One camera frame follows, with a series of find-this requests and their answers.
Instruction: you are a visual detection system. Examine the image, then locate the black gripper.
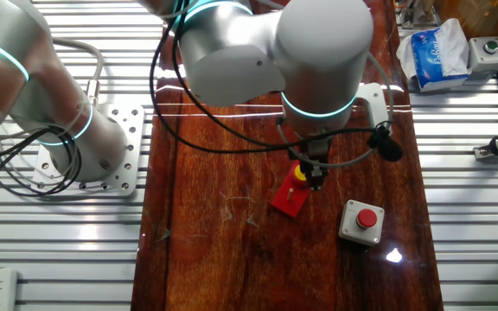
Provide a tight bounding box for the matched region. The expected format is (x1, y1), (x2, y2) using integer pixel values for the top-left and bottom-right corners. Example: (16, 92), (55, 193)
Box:
(293, 128), (333, 192)

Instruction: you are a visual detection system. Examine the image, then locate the red Hanoi base with pegs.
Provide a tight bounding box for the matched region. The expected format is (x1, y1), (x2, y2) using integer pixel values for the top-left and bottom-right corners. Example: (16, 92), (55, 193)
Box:
(270, 159), (313, 219)

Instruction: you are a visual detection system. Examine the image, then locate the white box with red button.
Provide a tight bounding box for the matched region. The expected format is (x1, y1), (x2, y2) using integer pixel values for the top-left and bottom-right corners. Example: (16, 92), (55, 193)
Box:
(338, 199), (386, 248)

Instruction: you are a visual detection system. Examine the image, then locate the glossy brown wood board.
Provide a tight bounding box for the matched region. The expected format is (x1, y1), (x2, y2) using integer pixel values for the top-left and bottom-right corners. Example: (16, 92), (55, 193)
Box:
(130, 0), (445, 311)

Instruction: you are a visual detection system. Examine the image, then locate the blue white tissue pack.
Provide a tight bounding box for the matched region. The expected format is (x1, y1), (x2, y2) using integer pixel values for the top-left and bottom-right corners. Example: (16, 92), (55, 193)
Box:
(395, 17), (472, 93)

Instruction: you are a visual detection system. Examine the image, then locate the grey box with green button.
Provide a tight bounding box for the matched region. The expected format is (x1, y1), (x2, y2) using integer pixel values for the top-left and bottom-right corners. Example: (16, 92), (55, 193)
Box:
(467, 35), (498, 81)

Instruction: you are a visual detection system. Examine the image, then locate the brown cardboard box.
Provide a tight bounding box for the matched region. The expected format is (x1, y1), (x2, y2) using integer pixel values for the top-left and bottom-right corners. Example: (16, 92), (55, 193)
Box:
(432, 0), (498, 42)

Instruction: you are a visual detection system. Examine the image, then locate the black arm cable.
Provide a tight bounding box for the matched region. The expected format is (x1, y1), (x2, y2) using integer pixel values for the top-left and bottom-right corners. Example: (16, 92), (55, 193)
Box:
(148, 0), (405, 164)

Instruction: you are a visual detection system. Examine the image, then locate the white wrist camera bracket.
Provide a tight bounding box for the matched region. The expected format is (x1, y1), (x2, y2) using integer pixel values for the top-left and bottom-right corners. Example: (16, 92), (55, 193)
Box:
(354, 81), (391, 130)

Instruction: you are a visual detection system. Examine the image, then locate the grey metal bracket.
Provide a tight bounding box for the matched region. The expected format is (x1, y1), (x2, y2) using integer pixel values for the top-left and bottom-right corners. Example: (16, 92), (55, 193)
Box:
(397, 0), (437, 29)

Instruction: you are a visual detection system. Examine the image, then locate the perforated metal robot base plate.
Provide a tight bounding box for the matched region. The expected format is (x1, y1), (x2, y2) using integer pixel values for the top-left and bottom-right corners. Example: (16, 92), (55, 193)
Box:
(29, 103), (146, 200)

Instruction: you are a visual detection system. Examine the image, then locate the thick grey base cable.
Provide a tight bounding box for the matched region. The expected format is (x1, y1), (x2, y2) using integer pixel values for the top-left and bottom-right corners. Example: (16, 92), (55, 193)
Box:
(52, 36), (105, 107)

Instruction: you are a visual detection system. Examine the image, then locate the black cable bundle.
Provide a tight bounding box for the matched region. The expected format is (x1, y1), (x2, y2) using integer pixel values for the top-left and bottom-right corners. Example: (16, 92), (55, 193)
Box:
(0, 124), (84, 198)

